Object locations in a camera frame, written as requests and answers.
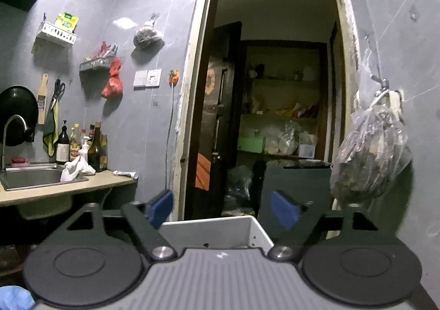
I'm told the white wall switch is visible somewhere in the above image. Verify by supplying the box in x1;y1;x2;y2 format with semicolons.
133;68;162;88

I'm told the white cloth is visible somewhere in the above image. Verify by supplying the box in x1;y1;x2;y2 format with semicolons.
60;156;96;182

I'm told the clear plastic bag of scraps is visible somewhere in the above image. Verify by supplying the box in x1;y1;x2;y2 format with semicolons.
330;48;412;206

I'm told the grey perforated utensil basket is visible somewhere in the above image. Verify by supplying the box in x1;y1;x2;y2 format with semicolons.
159;215;274;254

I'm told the white box on shelf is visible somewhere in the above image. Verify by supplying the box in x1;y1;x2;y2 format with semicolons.
298;144;315;160

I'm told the steel sink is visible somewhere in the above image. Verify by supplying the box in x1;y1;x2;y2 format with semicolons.
0;163;90;193

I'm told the dark glass bottle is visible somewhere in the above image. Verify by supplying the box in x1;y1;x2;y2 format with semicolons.
87;122;102;173

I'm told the orange wall hook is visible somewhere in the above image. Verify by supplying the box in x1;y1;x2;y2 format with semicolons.
168;69;180;87

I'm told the green box on shelf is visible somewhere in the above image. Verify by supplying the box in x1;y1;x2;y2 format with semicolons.
237;137;265;153

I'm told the red plastic bag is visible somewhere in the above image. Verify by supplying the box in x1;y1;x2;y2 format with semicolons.
101;57;123;99

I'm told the white wall rack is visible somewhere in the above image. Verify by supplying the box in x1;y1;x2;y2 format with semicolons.
36;14;77;47

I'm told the black wok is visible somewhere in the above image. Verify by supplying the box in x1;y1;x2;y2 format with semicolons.
0;85;40;148

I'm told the steel faucet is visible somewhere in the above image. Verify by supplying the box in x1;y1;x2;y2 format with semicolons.
1;114;30;172

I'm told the soy sauce bottle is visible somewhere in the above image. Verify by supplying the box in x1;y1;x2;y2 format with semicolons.
55;120;70;165

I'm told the grey bag on wall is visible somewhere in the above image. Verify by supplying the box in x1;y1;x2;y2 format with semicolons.
133;13;163;49

